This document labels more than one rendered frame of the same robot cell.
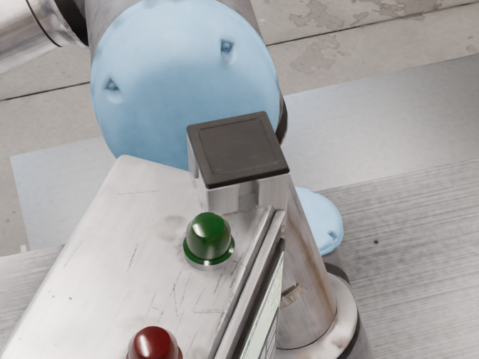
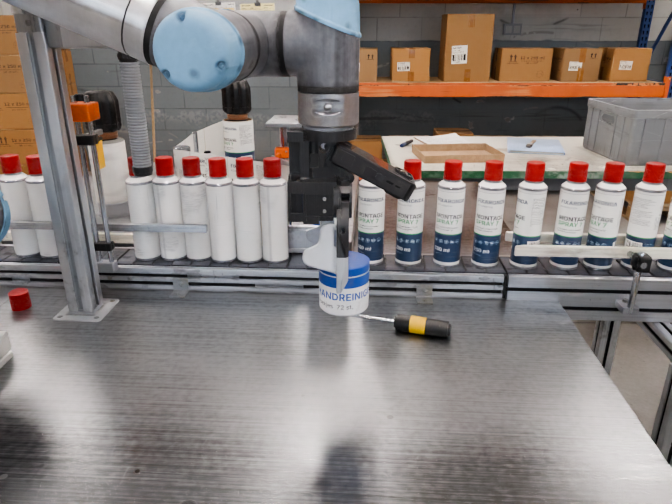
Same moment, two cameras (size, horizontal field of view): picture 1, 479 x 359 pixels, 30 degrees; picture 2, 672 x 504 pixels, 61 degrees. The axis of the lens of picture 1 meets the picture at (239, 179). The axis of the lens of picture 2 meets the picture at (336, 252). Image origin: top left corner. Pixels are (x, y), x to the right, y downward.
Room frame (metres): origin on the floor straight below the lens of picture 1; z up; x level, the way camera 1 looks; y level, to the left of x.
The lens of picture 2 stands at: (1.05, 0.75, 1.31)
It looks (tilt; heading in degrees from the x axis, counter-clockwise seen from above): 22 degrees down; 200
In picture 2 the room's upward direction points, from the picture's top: straight up
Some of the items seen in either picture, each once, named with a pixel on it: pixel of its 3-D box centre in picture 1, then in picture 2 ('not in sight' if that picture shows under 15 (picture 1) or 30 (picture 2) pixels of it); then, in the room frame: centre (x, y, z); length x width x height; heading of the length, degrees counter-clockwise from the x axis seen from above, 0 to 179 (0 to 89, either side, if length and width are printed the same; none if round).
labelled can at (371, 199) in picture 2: not in sight; (371, 212); (0.04, 0.46, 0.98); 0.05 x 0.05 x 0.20
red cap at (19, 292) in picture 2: not in sight; (19, 299); (0.36, -0.12, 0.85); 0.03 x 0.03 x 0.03
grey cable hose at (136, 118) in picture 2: not in sight; (135, 113); (0.25, 0.10, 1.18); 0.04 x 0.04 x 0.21
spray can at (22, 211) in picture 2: not in sight; (19, 205); (0.24, -0.22, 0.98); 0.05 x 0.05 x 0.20
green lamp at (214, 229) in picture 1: (208, 236); not in sight; (0.27, 0.01, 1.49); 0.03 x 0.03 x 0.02
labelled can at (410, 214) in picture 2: not in sight; (410, 213); (0.02, 0.53, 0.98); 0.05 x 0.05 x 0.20
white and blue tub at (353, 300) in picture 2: not in sight; (343, 282); (0.37, 0.52, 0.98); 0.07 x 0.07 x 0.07
